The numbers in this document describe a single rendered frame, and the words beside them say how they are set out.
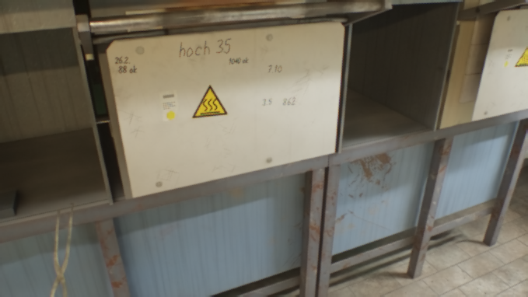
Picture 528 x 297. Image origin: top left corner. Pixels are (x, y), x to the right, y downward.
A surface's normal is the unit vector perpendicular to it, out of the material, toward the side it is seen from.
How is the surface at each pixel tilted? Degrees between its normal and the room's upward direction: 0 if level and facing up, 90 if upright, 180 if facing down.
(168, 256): 90
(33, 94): 90
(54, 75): 90
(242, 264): 90
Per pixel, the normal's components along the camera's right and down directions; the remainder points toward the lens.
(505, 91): 0.40, 0.41
